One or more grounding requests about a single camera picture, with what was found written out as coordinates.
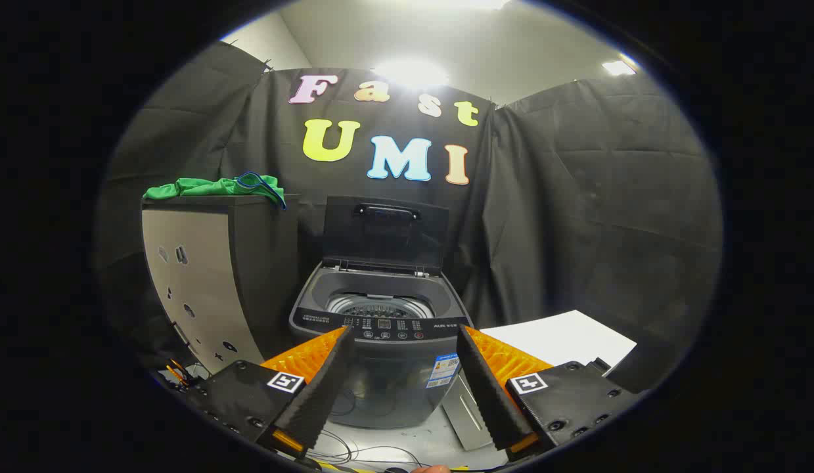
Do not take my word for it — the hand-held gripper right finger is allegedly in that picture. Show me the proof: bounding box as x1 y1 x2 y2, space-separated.
455 324 644 464

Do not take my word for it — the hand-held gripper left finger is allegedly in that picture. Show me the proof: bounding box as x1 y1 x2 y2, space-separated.
183 325 356 459

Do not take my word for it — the grey washing machine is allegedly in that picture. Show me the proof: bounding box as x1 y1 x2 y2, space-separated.
288 259 474 431

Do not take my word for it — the green shirt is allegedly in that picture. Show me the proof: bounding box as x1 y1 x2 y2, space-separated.
143 172 288 211

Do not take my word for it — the white board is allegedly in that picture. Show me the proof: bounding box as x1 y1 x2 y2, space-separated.
479 310 637 375

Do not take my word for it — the grey cabinet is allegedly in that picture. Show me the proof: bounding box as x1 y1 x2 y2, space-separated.
141 194 302 369

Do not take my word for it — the black backdrop cloth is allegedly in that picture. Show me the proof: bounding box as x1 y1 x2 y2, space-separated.
95 39 723 395

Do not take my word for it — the black cable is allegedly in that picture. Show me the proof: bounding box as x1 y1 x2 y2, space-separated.
308 427 424 468

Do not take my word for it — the orange cable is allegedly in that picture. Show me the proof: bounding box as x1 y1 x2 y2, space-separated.
165 358 192 390

